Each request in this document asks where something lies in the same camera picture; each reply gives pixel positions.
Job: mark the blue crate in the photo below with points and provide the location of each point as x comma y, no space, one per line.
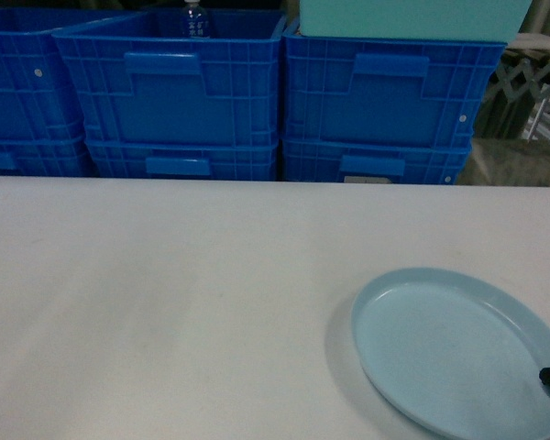
37,97
115,159
390,92
139,79
314,161
46,158

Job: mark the blue crate bottom left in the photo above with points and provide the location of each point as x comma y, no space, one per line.
46,158

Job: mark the clear water bottle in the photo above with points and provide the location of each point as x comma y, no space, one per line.
194,21

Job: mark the blue crate top right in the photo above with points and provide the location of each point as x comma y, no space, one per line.
390,92

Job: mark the blue crate top left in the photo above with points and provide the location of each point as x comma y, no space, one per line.
37,97

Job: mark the light blue oval tray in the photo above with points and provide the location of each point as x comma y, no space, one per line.
455,354

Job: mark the teal storage box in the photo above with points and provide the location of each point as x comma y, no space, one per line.
471,20

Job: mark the blue crate bottom right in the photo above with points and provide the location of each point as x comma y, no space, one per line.
314,161

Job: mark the expandable roller conveyor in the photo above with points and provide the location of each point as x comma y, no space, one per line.
517,101

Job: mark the blue crate top middle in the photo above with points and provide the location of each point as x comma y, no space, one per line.
139,79

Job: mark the blue crate bottom middle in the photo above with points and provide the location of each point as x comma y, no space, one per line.
115,159

